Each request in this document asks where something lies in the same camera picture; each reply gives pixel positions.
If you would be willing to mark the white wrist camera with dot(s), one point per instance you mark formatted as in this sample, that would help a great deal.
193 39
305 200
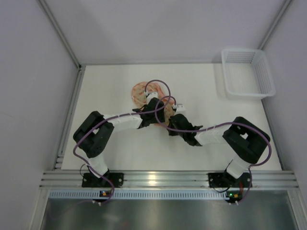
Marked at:
151 95
178 108

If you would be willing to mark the white plastic basket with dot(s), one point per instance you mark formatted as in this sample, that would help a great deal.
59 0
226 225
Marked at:
247 74

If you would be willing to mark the right aluminium frame post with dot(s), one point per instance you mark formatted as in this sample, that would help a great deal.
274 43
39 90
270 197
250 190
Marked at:
283 9

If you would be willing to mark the white slotted cable duct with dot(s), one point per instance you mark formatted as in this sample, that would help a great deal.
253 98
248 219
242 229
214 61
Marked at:
138 194

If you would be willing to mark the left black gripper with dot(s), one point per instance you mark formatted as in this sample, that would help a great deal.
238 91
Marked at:
156 105

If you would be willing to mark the left aluminium frame post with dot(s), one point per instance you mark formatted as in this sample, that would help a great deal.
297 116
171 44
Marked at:
50 16

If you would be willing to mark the aluminium frame post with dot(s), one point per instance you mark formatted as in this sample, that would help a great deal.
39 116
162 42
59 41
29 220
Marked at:
50 16
283 9

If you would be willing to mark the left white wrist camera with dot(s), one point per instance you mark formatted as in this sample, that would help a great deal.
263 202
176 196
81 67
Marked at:
151 95

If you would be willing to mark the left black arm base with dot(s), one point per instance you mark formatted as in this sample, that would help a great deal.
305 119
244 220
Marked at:
92 181

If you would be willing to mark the aluminium mounting rail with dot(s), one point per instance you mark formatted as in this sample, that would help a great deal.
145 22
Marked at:
261 180

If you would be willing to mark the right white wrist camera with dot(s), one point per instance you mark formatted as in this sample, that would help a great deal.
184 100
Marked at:
178 108

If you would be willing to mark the peach floral mesh laundry bag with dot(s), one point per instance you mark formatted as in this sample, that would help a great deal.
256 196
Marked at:
140 100

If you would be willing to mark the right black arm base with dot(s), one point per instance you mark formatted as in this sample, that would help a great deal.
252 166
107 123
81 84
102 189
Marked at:
225 180

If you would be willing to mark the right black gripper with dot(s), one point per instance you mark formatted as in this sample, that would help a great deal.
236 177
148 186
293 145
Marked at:
176 119

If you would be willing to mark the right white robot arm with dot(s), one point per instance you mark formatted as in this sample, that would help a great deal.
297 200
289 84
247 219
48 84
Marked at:
244 138

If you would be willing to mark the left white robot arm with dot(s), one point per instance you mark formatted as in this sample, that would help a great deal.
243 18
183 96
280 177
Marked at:
94 133

